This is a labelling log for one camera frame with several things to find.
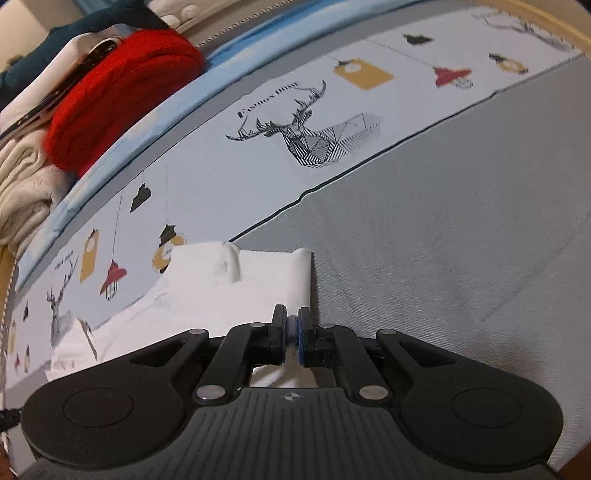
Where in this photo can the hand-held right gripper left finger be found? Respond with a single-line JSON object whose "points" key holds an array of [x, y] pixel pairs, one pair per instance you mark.
{"points": [[277, 339]]}

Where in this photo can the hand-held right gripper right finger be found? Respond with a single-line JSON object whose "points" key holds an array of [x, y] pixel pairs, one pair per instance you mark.
{"points": [[301, 341]]}

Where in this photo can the white small garment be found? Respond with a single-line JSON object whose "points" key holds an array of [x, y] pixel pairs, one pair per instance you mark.
{"points": [[207, 295]]}

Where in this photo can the printed grey bed sheet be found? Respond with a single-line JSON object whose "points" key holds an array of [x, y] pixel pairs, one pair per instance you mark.
{"points": [[415, 230]]}

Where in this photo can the light blue folded duvet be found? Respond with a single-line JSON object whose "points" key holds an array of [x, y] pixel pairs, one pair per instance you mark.
{"points": [[138, 134]]}

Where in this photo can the red folded blanket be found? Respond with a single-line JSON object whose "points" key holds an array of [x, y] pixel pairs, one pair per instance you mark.
{"points": [[115, 92]]}

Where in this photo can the beige folded quilt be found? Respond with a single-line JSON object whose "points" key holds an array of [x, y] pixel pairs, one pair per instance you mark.
{"points": [[23, 184]]}

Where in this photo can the beige studded bed edge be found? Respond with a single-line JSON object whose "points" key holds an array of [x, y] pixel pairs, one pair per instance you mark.
{"points": [[240, 18]]}

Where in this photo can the dark teal garment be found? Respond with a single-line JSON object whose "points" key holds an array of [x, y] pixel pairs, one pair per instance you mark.
{"points": [[27, 64]]}

